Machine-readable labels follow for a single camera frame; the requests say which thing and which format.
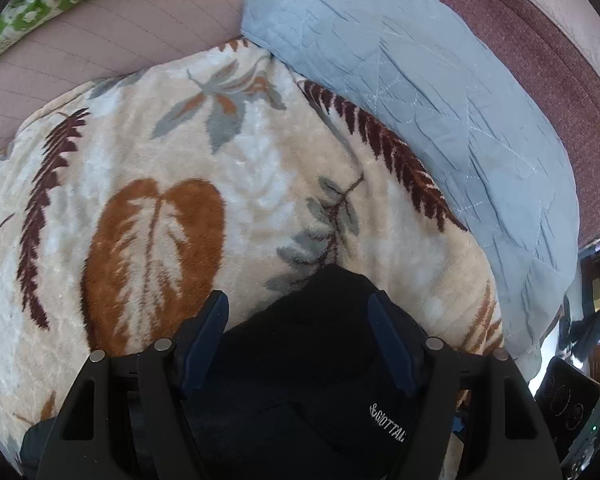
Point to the pink maroon padded headboard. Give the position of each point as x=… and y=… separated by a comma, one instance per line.
x=530, y=35

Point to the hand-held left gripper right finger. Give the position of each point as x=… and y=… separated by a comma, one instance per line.
x=390, y=355

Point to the leaf print fleece blanket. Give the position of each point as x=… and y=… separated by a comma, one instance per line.
x=180, y=170

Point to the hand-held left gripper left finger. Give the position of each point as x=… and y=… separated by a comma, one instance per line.
x=205, y=355

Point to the light blue quilted pillow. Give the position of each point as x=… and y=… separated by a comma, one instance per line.
x=430, y=110

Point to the green checkered quilt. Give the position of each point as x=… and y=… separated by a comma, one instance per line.
x=40, y=0

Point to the black pants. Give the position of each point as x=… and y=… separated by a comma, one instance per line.
x=305, y=360

